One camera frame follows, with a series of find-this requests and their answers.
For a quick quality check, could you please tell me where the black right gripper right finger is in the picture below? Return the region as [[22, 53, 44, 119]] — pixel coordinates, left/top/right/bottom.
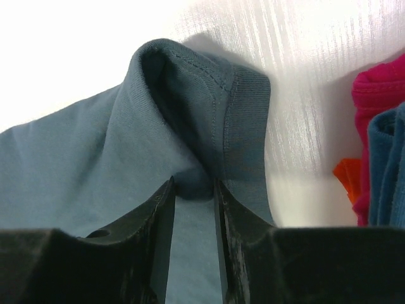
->
[[214, 180, 404, 304]]

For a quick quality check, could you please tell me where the grey-blue t shirt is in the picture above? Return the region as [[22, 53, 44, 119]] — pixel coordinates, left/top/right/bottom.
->
[[1, 39, 271, 303]]

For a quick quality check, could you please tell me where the folded magenta t shirt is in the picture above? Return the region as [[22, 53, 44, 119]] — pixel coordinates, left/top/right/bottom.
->
[[351, 54, 404, 226]]

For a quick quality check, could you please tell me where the folded orange t shirt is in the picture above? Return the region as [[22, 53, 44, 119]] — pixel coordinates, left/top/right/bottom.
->
[[333, 158, 361, 205]]

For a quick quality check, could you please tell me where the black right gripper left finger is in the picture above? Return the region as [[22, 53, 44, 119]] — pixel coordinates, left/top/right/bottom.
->
[[1, 179, 175, 303]]

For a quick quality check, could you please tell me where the folded teal t shirt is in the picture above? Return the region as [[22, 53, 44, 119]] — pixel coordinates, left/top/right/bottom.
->
[[368, 103, 404, 229]]

